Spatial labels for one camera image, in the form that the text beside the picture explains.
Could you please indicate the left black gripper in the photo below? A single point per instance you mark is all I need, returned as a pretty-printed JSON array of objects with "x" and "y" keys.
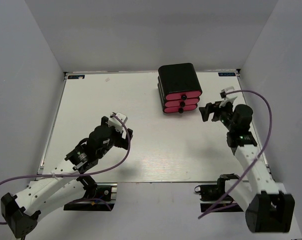
[{"x": 121, "y": 142}]

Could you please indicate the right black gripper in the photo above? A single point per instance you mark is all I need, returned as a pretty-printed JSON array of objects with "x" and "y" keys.
[{"x": 211, "y": 108}]

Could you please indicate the pink top drawer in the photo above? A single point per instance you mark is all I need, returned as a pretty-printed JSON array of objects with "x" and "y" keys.
[{"x": 183, "y": 95}]

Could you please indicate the pink drawer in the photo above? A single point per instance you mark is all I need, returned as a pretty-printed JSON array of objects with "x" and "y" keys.
[
  {"x": 183, "y": 95},
  {"x": 180, "y": 109},
  {"x": 181, "y": 102}
]

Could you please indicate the pink bottom drawer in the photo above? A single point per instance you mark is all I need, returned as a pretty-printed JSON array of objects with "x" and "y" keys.
[{"x": 180, "y": 109}]

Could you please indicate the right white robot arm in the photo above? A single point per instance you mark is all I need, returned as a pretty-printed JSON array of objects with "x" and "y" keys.
[{"x": 267, "y": 208}]

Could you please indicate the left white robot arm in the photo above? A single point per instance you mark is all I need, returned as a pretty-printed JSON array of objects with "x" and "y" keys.
[{"x": 68, "y": 181}]

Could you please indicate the right blue corner label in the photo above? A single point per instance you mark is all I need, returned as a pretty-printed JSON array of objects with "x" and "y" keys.
[{"x": 226, "y": 74}]

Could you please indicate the blue corner label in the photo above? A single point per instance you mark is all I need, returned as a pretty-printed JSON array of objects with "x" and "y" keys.
[
  {"x": 226, "y": 74},
  {"x": 75, "y": 77}
]

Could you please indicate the black drawer cabinet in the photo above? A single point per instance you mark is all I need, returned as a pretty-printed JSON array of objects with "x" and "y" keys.
[{"x": 173, "y": 78}]

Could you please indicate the left blue corner label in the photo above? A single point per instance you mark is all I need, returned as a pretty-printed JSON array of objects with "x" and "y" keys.
[{"x": 75, "y": 77}]

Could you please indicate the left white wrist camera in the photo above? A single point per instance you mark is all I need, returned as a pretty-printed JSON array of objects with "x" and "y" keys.
[{"x": 117, "y": 120}]

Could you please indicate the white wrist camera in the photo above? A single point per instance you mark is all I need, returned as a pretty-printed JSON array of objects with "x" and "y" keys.
[
  {"x": 227, "y": 97},
  {"x": 117, "y": 120}
]

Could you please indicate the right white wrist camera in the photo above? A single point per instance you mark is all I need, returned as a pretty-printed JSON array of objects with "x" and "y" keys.
[{"x": 227, "y": 97}]

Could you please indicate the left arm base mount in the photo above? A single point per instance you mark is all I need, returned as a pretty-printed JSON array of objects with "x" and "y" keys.
[{"x": 99, "y": 198}]

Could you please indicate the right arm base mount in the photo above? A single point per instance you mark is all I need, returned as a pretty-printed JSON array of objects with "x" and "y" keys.
[{"x": 209, "y": 193}]

